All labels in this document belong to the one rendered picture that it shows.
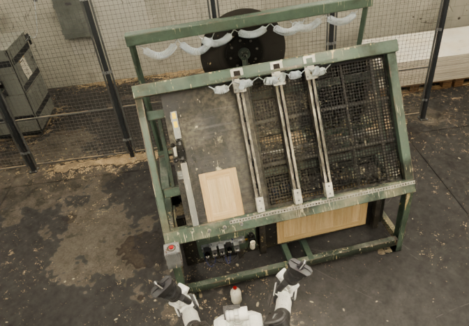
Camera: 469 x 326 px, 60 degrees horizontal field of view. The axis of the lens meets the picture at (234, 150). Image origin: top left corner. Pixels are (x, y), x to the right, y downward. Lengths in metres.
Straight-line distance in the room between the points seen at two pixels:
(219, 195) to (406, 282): 1.94
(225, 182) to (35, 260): 2.49
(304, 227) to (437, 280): 1.28
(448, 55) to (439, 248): 3.44
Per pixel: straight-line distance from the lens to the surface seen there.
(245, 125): 3.35
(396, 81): 3.77
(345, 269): 4.24
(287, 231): 3.99
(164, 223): 3.41
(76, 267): 4.75
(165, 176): 4.17
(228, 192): 3.41
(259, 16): 3.70
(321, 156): 3.49
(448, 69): 7.21
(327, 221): 4.08
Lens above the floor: 3.34
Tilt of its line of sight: 36 degrees down
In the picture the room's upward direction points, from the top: 7 degrees counter-clockwise
